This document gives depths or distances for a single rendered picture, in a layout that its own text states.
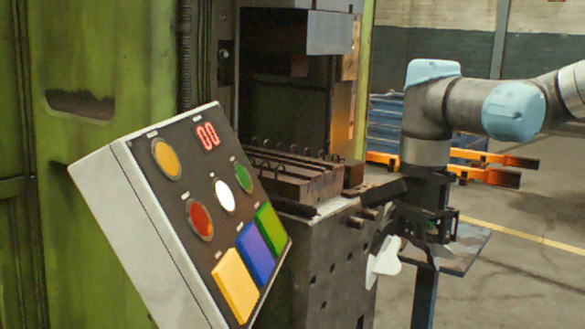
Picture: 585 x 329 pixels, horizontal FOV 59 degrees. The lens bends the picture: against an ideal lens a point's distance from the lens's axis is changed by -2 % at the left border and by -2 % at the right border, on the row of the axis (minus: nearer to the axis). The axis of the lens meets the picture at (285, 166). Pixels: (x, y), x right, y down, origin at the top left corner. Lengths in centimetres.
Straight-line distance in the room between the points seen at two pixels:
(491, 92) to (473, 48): 874
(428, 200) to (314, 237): 45
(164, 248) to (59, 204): 82
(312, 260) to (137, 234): 65
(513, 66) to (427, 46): 159
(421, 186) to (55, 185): 91
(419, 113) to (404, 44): 932
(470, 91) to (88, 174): 48
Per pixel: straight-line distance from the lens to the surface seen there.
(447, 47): 968
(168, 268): 62
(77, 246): 144
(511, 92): 70
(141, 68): 103
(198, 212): 66
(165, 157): 65
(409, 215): 80
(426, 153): 77
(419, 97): 76
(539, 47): 907
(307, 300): 124
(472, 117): 72
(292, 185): 121
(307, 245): 118
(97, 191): 62
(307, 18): 115
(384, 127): 532
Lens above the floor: 132
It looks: 15 degrees down
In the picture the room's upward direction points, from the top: 2 degrees clockwise
